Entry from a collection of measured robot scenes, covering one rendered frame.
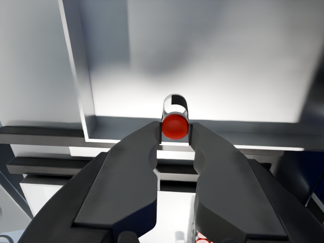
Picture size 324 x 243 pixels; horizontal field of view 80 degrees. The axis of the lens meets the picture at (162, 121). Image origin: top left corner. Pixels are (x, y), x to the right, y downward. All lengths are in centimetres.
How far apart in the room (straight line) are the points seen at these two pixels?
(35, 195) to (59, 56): 23
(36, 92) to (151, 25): 17
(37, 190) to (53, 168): 7
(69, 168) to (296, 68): 33
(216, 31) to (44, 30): 19
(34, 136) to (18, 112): 4
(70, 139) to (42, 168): 8
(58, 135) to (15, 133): 6
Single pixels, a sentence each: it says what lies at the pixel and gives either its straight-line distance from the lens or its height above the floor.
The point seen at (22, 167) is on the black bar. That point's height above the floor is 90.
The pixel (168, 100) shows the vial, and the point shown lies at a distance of 17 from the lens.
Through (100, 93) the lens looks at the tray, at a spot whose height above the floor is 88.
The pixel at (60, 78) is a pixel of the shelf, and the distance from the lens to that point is 29.
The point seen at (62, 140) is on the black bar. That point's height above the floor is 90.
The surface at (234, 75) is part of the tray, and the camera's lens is 25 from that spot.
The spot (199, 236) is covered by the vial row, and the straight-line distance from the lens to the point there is 36.
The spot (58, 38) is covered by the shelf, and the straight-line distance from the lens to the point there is 27.
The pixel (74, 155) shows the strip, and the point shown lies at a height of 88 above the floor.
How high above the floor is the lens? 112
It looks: 62 degrees down
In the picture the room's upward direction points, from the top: 174 degrees counter-clockwise
